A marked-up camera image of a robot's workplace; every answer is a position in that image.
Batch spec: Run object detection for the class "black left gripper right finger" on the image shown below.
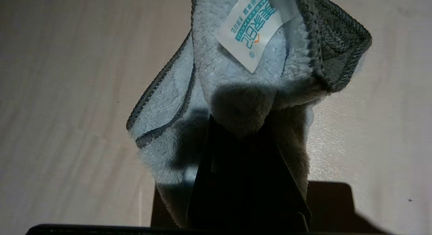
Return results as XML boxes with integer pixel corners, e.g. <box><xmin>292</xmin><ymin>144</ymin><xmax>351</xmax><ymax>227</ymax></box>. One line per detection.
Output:
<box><xmin>238</xmin><ymin>117</ymin><xmax>312</xmax><ymax>229</ymax></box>

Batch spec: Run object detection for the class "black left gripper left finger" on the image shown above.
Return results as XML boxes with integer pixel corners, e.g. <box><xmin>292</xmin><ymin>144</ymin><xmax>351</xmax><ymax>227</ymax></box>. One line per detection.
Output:
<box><xmin>186</xmin><ymin>113</ymin><xmax>238</xmax><ymax>229</ymax></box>

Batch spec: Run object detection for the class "light blue microfibre cloth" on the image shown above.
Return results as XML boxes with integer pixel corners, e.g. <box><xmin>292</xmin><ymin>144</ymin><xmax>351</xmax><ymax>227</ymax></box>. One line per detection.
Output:
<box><xmin>126</xmin><ymin>0</ymin><xmax>373</xmax><ymax>229</ymax></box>

